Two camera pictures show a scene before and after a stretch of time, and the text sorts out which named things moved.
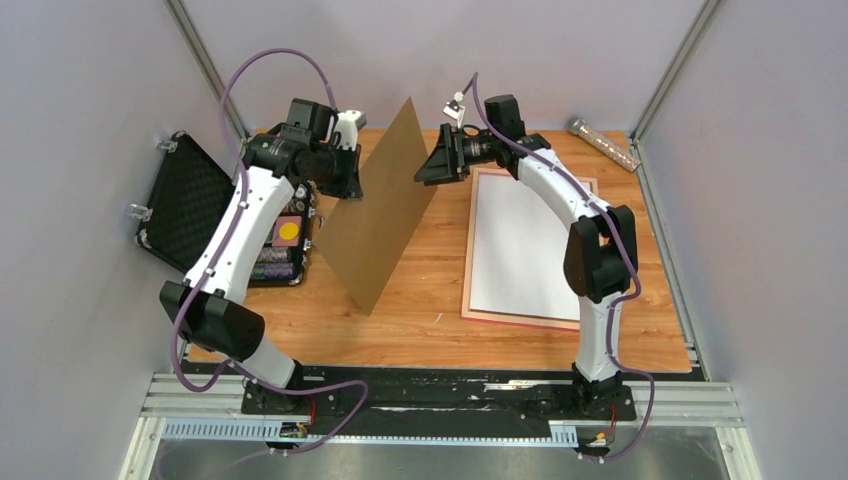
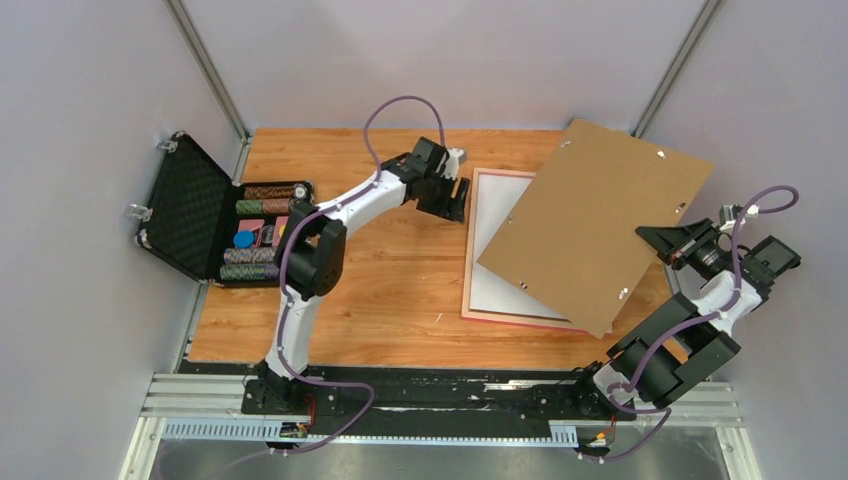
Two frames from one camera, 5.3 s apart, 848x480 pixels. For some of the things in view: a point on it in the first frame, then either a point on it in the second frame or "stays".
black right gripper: x=447 y=163 → x=669 y=242
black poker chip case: x=192 y=187 stays
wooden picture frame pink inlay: x=528 y=320 stays
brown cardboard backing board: x=364 y=238 → x=572 y=241
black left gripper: x=349 y=186 → x=454 y=209
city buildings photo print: x=519 y=245 stays
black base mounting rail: x=434 y=401 stays
